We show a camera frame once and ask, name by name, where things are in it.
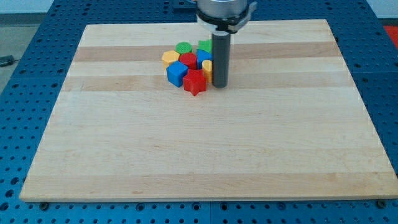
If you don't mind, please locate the red star block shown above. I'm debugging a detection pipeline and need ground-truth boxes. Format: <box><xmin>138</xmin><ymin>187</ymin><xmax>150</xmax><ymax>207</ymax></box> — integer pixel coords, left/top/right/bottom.
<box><xmin>183</xmin><ymin>69</ymin><xmax>206</xmax><ymax>96</ymax></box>

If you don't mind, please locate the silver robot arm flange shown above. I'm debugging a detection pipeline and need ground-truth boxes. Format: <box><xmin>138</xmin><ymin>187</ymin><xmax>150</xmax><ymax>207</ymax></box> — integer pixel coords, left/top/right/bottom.
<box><xmin>196</xmin><ymin>0</ymin><xmax>257</xmax><ymax>35</ymax></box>

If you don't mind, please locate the green star block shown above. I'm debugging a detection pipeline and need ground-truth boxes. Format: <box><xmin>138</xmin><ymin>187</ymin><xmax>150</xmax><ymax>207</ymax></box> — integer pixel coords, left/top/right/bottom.
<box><xmin>197</xmin><ymin>39</ymin><xmax>212</xmax><ymax>54</ymax></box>

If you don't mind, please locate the blue cube block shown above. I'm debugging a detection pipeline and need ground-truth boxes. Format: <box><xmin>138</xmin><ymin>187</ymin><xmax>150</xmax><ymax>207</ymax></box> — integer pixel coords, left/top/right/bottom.
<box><xmin>166</xmin><ymin>61</ymin><xmax>188</xmax><ymax>87</ymax></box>

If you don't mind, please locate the yellow block beside rod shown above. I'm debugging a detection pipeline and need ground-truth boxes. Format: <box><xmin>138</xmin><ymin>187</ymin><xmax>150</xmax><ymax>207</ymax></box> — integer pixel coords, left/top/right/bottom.
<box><xmin>202</xmin><ymin>60</ymin><xmax>213</xmax><ymax>83</ymax></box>

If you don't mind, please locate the red cylinder block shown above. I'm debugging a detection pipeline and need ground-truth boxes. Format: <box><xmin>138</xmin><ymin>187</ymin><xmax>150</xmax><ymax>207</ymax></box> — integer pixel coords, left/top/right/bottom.
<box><xmin>179</xmin><ymin>52</ymin><xmax>197</xmax><ymax>70</ymax></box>

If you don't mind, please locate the blue block behind rod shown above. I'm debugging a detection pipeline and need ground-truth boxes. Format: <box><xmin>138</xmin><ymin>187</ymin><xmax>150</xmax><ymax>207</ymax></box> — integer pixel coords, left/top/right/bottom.
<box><xmin>197</xmin><ymin>49</ymin><xmax>213</xmax><ymax>70</ymax></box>

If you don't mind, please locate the yellow hexagon block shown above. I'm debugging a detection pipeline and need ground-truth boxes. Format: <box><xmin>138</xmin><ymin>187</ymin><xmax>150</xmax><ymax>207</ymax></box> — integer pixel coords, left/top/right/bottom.
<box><xmin>161</xmin><ymin>50</ymin><xmax>180</xmax><ymax>70</ymax></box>

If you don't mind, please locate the green cylinder block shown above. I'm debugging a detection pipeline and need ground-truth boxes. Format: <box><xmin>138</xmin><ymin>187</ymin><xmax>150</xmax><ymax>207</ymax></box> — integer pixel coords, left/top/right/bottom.
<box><xmin>175</xmin><ymin>42</ymin><xmax>193</xmax><ymax>55</ymax></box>

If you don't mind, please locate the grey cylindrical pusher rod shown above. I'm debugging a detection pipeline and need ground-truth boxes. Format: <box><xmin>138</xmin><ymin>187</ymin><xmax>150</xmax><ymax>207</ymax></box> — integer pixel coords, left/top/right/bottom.
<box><xmin>212</xmin><ymin>32</ymin><xmax>231</xmax><ymax>88</ymax></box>

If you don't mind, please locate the light wooden board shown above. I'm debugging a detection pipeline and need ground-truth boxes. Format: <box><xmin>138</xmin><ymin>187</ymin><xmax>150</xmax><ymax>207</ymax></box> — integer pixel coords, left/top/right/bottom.
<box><xmin>20</xmin><ymin>19</ymin><xmax>397</xmax><ymax>202</ymax></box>

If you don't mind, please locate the blue perforated metal table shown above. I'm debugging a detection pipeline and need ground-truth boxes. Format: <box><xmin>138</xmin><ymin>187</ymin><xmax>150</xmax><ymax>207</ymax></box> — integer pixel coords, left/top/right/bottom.
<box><xmin>1</xmin><ymin>1</ymin><xmax>397</xmax><ymax>223</ymax></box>

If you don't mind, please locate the black device on floor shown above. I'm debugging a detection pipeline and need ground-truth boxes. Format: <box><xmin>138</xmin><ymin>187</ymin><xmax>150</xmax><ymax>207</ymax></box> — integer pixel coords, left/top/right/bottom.
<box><xmin>0</xmin><ymin>55</ymin><xmax>15</xmax><ymax>67</ymax></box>

